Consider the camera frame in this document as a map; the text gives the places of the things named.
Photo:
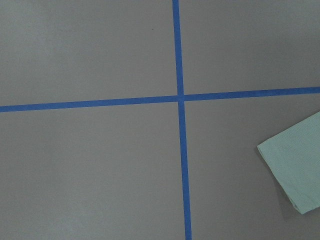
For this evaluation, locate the sage green long-sleeve shirt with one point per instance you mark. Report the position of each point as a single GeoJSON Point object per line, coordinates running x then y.
{"type": "Point", "coordinates": [293, 156]}

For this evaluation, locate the blue tape grid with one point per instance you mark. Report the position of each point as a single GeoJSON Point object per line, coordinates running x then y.
{"type": "Point", "coordinates": [180, 98]}

